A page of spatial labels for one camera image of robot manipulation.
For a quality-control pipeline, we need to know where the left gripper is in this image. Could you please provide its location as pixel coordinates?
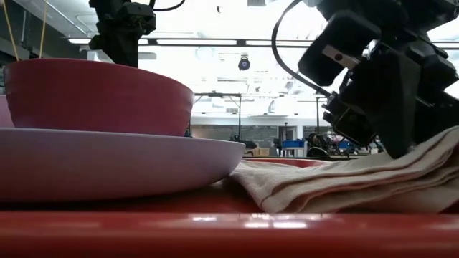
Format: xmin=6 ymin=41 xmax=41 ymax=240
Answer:
xmin=88 ymin=0 xmax=140 ymax=68

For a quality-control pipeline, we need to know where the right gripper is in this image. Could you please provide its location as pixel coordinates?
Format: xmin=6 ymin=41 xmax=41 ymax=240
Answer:
xmin=322 ymin=41 xmax=459 ymax=159

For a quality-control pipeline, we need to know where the magenta bowl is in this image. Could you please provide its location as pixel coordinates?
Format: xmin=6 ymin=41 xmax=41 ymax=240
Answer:
xmin=3 ymin=58 xmax=195 ymax=138

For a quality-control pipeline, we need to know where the beige cloth napkin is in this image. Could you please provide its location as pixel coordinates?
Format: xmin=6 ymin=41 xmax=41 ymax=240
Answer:
xmin=227 ymin=125 xmax=459 ymax=215

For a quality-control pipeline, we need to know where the lavender plate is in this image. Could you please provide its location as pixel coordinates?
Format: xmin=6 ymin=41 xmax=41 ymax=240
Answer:
xmin=0 ymin=127 xmax=247 ymax=204

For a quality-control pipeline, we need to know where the red plastic tray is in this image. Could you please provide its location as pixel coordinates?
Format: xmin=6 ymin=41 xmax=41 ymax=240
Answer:
xmin=0 ymin=156 xmax=459 ymax=258

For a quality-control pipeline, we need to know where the black left camera cable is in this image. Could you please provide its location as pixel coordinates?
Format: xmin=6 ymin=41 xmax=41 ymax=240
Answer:
xmin=148 ymin=0 xmax=186 ymax=12

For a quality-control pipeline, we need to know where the black camera cable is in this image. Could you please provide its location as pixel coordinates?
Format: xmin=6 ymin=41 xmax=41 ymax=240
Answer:
xmin=148 ymin=0 xmax=186 ymax=12
xmin=271 ymin=0 xmax=333 ymax=98

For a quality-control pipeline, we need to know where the black background station frame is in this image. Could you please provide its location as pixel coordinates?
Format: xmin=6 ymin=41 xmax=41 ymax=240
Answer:
xmin=315 ymin=95 xmax=333 ymax=126
xmin=193 ymin=92 xmax=243 ymax=139

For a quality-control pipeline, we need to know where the yellow hanging cord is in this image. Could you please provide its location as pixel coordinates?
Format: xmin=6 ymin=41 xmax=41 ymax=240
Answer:
xmin=38 ymin=0 xmax=49 ymax=58
xmin=1 ymin=0 xmax=19 ymax=62

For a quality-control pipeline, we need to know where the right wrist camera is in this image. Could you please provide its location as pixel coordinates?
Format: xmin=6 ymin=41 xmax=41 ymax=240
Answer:
xmin=297 ymin=9 xmax=382 ymax=87

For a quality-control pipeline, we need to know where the black right camera cable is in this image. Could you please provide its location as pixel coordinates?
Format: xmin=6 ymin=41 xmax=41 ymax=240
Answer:
xmin=271 ymin=0 xmax=333 ymax=98

